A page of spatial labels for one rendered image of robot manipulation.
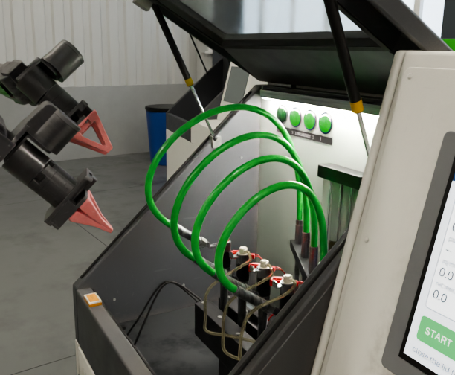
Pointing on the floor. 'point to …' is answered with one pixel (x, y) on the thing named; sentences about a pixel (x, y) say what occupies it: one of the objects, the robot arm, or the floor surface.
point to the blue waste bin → (157, 129)
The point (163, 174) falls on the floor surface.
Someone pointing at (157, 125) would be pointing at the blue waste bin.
